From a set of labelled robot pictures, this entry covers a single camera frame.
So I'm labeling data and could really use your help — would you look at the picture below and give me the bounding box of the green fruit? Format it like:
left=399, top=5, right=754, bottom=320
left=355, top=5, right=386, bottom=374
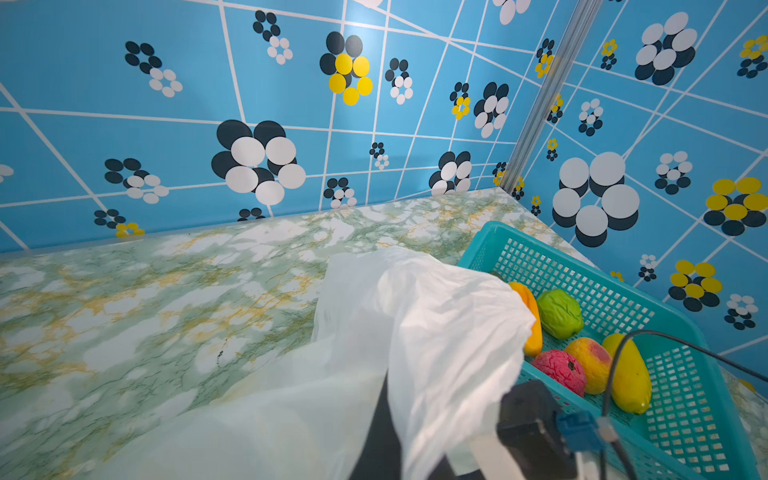
left=537, top=289, right=584, bottom=340

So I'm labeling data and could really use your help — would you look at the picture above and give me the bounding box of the teal plastic basket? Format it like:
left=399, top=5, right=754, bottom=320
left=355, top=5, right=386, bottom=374
left=459, top=221, right=760, bottom=479

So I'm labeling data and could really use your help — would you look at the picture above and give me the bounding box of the right aluminium corner post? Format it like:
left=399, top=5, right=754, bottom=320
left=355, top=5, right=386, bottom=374
left=501, top=0, right=603, bottom=194

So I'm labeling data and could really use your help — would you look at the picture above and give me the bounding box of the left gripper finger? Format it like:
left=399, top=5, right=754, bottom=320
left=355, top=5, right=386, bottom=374
left=349, top=377, right=401, bottom=480

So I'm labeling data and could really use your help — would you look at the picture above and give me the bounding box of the white plastic bag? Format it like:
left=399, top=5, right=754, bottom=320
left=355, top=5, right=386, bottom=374
left=93, top=247, right=534, bottom=479

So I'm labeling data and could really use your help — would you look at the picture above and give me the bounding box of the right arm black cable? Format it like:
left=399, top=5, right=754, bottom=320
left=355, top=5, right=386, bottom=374
left=596, top=328, right=768, bottom=480

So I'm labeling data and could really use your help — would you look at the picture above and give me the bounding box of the yellow banana bunch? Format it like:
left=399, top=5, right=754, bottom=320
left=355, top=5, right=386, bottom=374
left=611, top=340, right=652, bottom=415

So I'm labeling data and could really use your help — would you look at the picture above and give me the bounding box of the yellow red peach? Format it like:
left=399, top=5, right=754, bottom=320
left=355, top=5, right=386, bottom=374
left=565, top=337, right=612, bottom=395

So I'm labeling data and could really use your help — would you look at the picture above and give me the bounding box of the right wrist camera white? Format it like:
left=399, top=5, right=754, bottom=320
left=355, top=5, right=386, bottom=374
left=496, top=380, right=608, bottom=479

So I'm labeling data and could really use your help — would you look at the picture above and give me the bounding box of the orange yellow mango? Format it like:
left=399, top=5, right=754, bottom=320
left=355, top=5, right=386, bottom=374
left=508, top=280, right=544, bottom=358

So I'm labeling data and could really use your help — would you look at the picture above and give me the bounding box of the pink fruit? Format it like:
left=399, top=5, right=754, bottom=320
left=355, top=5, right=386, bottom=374
left=533, top=350, right=587, bottom=397

